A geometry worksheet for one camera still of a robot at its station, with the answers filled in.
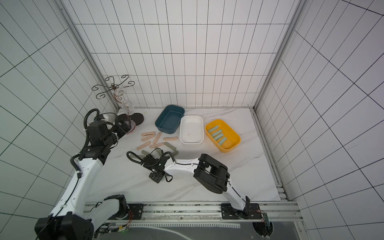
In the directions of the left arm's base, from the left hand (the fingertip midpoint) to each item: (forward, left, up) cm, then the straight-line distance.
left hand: (126, 126), depth 79 cm
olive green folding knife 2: (-2, -24, -25) cm, 35 cm away
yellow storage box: (+6, -63, -21) cm, 67 cm away
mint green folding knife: (+15, -51, -22) cm, 57 cm away
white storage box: (+13, -35, -20) cm, 43 cm away
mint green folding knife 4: (+5, -56, -22) cm, 60 cm away
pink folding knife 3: (+8, -11, -23) cm, 26 cm away
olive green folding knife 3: (-3, -5, -24) cm, 25 cm away
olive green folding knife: (+2, -21, -24) cm, 32 cm away
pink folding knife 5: (+8, -21, -23) cm, 32 cm away
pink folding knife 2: (+7, -4, -23) cm, 24 cm away
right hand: (-13, -15, -24) cm, 31 cm away
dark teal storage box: (+27, -17, -27) cm, 41 cm away
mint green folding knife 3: (+7, -52, -22) cm, 57 cm away
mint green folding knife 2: (+12, -53, -23) cm, 59 cm away
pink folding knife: (+12, -4, -24) cm, 27 cm away
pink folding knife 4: (+2, -11, -23) cm, 26 cm away
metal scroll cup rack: (+24, +6, -21) cm, 33 cm away
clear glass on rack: (+18, +6, -4) cm, 20 cm away
